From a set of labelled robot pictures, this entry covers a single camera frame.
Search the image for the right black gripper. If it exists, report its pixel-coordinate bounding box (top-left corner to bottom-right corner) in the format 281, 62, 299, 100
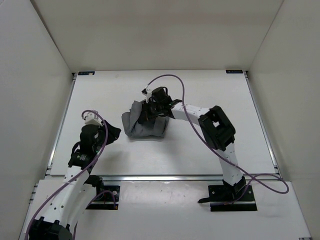
138, 100, 164, 123

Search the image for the grey pleated skirt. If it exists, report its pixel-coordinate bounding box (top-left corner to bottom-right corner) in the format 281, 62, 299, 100
121, 101, 170, 139

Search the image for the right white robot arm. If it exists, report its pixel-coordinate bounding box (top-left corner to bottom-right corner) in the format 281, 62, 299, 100
138, 86, 246, 201

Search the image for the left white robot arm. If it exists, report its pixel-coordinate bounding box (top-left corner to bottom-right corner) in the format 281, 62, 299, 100
24, 120, 121, 240

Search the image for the right blue corner sticker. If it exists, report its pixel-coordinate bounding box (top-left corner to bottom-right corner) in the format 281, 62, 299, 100
225, 69, 243, 74

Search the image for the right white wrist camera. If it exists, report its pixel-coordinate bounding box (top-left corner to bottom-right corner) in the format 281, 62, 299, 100
141, 85, 152, 103

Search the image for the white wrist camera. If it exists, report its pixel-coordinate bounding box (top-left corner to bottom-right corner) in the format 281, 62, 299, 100
82, 110, 102, 127
141, 85, 152, 103

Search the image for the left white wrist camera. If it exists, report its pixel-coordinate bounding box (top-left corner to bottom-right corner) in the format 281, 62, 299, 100
82, 110, 102, 127

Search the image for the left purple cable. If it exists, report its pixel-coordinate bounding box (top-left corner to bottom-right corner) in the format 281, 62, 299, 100
24, 109, 118, 240

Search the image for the purple cable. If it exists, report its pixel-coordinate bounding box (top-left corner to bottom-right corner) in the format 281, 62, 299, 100
24, 109, 118, 240
143, 74, 290, 205

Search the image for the front aluminium rail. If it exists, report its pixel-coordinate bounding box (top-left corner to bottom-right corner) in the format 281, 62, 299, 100
102, 174, 223, 182

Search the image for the left aluminium table rail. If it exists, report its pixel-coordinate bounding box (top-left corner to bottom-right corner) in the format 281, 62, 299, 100
45, 72, 78, 176

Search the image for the aluminium table rail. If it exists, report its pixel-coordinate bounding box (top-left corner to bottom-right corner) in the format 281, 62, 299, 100
244, 71, 282, 178
45, 72, 78, 176

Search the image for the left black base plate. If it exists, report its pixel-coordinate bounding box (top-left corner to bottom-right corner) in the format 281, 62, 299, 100
86, 184, 121, 211

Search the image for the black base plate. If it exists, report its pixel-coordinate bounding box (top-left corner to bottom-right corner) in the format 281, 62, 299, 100
86, 184, 121, 211
198, 185, 258, 212

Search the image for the right aluminium table rail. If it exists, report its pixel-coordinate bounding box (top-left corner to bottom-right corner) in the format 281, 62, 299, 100
244, 71, 282, 178

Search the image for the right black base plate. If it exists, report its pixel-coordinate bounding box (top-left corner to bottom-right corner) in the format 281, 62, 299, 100
198, 185, 258, 212

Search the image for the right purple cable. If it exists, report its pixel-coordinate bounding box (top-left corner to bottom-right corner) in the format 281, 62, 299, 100
143, 74, 290, 205

